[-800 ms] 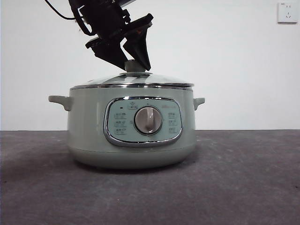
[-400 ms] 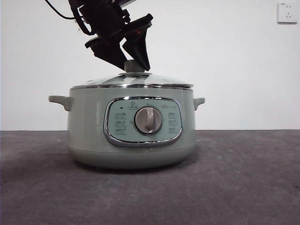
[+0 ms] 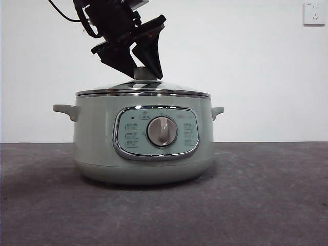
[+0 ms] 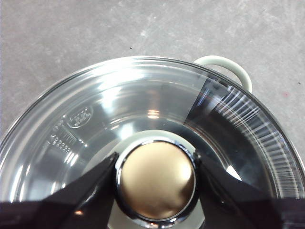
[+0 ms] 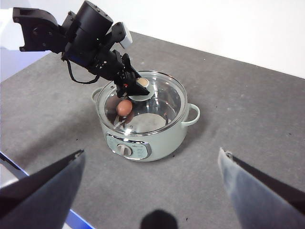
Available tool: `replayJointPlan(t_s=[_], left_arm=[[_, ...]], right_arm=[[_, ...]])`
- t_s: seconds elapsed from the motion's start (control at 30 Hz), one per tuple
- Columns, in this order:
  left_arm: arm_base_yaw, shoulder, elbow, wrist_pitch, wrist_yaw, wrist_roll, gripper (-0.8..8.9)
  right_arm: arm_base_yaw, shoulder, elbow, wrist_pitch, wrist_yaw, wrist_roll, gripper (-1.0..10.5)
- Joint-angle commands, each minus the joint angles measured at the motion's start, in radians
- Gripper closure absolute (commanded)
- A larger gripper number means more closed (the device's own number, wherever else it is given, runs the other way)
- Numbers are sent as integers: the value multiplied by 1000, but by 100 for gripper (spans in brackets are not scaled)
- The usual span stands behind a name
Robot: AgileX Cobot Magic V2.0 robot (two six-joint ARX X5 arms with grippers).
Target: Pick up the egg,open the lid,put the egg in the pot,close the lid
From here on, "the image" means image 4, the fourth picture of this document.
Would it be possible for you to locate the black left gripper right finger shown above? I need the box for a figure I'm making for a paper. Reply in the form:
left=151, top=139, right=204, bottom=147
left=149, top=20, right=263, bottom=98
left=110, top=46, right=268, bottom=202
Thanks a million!
left=194, top=152, right=305, bottom=229

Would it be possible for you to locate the sage green electric pot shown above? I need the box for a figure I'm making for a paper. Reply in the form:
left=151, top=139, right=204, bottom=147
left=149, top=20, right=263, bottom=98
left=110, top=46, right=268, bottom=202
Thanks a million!
left=0, top=55, right=305, bottom=229

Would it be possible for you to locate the glass lid with green knob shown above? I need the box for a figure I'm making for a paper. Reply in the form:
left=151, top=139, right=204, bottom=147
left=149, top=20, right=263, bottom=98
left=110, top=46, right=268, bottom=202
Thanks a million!
left=0, top=56, right=305, bottom=229

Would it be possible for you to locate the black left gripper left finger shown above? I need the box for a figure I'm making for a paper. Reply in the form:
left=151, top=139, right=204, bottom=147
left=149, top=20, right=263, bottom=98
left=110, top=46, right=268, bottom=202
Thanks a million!
left=0, top=152, right=119, bottom=229

